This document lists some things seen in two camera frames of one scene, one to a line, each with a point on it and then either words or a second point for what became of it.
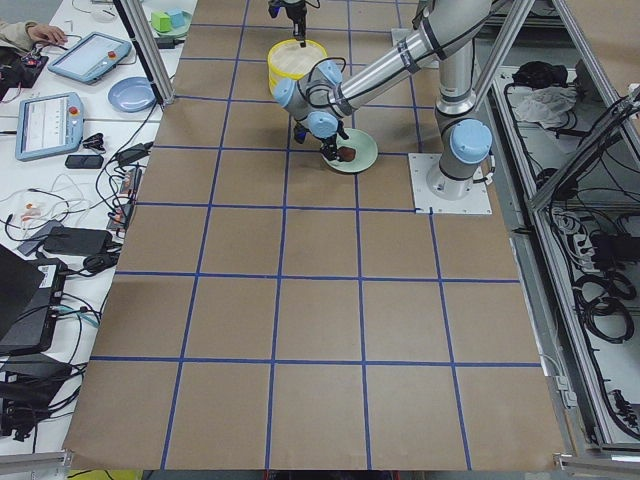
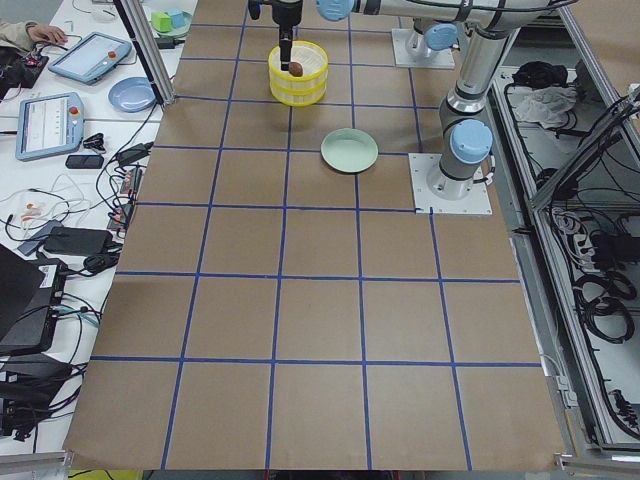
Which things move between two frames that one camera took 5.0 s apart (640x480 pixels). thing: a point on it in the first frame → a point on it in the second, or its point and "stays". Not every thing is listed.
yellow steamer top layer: (289, 59) stays
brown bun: (346, 154) → (295, 68)
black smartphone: (87, 161) stays
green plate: (365, 148) stays
